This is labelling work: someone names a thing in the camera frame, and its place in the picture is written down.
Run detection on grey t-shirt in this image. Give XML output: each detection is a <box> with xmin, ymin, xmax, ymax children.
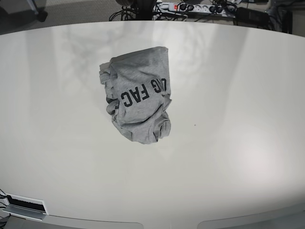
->
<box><xmin>99</xmin><ymin>46</ymin><xmax>171</xmax><ymax>144</ymax></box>

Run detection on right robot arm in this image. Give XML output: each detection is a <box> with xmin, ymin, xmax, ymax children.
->
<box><xmin>27</xmin><ymin>0</ymin><xmax>48</xmax><ymax>22</ymax></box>

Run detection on white power strip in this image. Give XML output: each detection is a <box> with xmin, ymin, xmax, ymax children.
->
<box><xmin>156</xmin><ymin>1</ymin><xmax>236</xmax><ymax>18</ymax></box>

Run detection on black power adapter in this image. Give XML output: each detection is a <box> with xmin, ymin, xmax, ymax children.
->
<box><xmin>235</xmin><ymin>7</ymin><xmax>270</xmax><ymax>26</ymax></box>

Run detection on tangled black cables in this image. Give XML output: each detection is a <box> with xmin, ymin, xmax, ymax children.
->
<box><xmin>109</xmin><ymin>0</ymin><xmax>191</xmax><ymax>21</ymax></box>

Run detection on grey cable tray slot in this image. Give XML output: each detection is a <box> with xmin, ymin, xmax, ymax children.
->
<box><xmin>3</xmin><ymin>194</ymin><xmax>49</xmax><ymax>221</ymax></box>

